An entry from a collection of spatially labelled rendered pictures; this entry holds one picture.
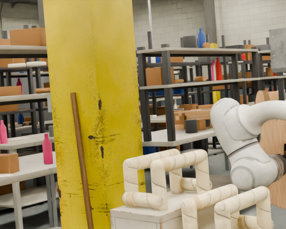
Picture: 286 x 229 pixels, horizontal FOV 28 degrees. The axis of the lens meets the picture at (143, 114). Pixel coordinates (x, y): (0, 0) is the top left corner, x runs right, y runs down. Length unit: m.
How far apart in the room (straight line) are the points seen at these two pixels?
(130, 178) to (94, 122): 1.03
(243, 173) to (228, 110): 0.20
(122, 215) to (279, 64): 0.87
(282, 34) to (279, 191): 0.55
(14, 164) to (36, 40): 0.77
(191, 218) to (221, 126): 0.55
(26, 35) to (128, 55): 1.29
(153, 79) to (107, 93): 2.38
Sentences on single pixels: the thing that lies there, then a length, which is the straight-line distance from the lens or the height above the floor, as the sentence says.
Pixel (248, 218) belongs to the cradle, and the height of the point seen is 1.05.
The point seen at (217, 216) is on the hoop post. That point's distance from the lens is 1.17.
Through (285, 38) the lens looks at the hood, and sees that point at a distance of 1.91.
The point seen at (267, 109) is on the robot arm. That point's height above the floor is 1.28.
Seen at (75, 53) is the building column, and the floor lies 1.52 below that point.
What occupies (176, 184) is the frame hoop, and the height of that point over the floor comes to 1.12.
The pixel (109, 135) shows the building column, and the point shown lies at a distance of 2.32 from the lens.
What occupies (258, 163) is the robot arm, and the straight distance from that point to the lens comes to 1.68.
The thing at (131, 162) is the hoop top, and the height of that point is 1.20.
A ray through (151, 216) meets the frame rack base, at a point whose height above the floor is 1.10.
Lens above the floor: 1.38
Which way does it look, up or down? 3 degrees down
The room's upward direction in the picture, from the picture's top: 4 degrees counter-clockwise
